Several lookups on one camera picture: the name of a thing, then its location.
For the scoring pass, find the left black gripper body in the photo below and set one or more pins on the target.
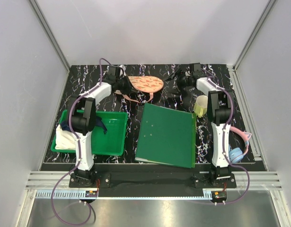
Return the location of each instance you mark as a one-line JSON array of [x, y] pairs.
[[124, 85]]

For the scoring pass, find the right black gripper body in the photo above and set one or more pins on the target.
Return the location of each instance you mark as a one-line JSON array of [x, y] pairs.
[[183, 82]]

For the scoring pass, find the pink satin bra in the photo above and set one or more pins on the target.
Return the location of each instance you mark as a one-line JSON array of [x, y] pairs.
[[134, 99]]

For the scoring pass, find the pink mesh laundry bag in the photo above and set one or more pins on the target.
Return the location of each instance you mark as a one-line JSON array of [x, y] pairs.
[[147, 84]]

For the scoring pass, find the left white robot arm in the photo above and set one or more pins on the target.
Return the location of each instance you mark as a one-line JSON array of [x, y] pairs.
[[82, 120]]

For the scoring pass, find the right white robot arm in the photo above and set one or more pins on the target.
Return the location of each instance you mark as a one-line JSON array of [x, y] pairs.
[[220, 113]]

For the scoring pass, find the yellow paper cup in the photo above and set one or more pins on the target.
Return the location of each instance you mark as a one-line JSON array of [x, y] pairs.
[[200, 106]]

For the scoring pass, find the navy blue garment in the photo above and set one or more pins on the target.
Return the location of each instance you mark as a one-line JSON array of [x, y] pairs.
[[65, 126]]

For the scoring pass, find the white cloth garment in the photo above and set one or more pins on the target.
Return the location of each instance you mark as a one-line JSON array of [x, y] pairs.
[[64, 139]]

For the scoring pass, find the blue pink cat headphones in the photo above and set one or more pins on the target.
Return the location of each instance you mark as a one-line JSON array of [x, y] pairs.
[[236, 154]]

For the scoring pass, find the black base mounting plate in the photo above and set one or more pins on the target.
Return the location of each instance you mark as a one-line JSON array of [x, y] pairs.
[[114, 179]]

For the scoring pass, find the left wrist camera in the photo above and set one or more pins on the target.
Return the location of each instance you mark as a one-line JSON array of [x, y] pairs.
[[115, 72]]

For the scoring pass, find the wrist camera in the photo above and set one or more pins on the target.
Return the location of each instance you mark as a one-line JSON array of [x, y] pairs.
[[195, 69], [115, 72]]

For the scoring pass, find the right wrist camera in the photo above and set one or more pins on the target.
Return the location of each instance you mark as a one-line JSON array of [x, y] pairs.
[[195, 69]]

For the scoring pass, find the green ring binder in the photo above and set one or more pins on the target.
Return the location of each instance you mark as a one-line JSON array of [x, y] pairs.
[[167, 137]]

